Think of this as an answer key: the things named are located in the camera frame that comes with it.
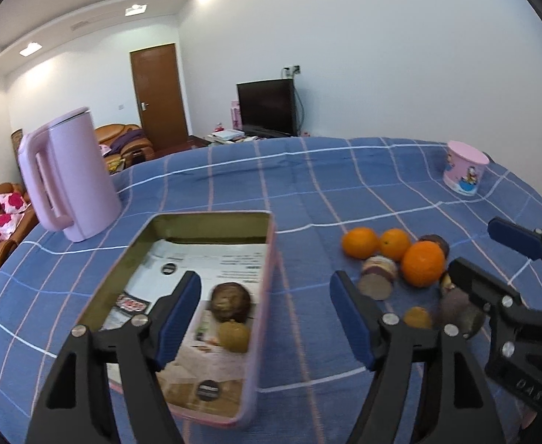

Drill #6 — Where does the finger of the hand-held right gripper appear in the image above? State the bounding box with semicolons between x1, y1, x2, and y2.
447;258;524;316
487;216;542;284

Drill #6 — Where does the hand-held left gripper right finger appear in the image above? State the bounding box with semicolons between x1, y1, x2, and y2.
329;269;514;444

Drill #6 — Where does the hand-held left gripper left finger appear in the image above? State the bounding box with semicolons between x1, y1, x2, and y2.
25;270;202;444

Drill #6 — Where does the dark wrinkled passion fruit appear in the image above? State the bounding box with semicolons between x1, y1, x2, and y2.
438;288;487;339

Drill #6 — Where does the brown wrinkled passion fruit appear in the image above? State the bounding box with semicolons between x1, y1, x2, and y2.
210;283;253;323

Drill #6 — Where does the dark purple passion fruit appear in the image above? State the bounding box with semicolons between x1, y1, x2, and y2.
419;234;450;260

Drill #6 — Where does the yellow-brown round fruit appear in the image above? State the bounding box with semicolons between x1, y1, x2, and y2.
218;320;252;353

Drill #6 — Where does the large orange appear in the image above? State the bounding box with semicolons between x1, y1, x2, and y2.
401;240;446;288

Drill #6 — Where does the small orange kumquat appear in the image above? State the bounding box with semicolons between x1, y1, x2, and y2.
403;306;433;330

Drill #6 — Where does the pink rectangular tin box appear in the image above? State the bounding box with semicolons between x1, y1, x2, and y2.
77;210;277;427

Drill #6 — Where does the printed paper leaflet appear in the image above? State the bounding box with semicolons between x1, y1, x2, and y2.
100;239;269;414

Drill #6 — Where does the pink cartoon mug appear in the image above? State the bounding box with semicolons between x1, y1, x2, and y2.
443;141;490;196

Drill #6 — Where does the blue checked tablecloth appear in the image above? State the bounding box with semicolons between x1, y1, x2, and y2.
0;136;542;444

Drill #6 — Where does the pink electric kettle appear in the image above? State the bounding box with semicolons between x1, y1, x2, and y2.
18;107;124;242

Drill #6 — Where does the brown leather armchair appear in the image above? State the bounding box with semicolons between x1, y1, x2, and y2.
94;123;156;172

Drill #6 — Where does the purple blanket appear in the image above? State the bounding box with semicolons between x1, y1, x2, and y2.
112;129;147;149

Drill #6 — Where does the brown leather sofa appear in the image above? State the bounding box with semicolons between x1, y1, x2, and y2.
0;182;39;306

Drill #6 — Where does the low table with books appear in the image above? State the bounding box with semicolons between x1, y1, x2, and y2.
206;128;257;145

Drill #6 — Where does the brown wooden door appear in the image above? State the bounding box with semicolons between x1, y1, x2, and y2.
129;43;193;151

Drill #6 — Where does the black television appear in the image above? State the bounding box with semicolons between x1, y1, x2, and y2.
236;78;298;137

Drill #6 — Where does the black power cable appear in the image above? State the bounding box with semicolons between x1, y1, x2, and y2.
294;76;306;137

